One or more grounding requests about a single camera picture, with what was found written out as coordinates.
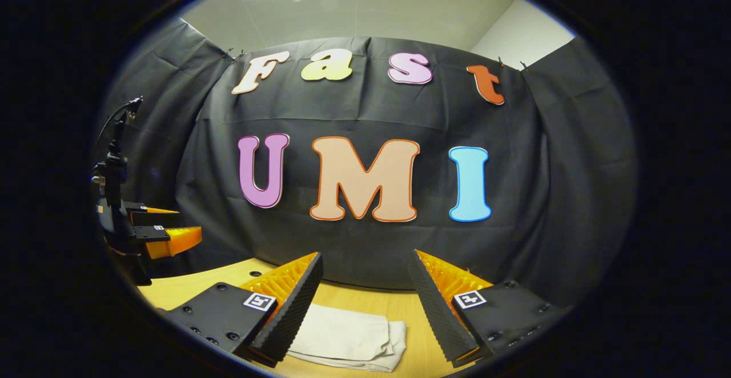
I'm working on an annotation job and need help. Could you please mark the black backdrop cloth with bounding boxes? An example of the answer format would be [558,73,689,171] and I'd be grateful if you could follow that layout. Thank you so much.
[100,18,637,310]

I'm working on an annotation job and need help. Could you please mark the white jeans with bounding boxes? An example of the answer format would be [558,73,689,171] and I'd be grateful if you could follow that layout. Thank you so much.
[286,303,407,373]

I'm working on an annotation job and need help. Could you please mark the black cable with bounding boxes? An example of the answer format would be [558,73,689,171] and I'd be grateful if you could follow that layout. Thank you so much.
[96,96,144,156]

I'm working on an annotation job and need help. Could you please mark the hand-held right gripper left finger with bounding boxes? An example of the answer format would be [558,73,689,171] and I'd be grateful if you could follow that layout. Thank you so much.
[155,252,324,368]

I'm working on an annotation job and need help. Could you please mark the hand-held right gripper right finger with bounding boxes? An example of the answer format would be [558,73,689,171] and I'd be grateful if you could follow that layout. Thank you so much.
[408,250,572,368]

